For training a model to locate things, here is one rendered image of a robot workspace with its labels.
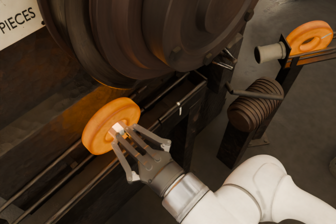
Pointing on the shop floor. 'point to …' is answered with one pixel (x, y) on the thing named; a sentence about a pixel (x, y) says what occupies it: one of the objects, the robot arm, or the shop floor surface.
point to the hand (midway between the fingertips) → (112, 123)
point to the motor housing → (246, 120)
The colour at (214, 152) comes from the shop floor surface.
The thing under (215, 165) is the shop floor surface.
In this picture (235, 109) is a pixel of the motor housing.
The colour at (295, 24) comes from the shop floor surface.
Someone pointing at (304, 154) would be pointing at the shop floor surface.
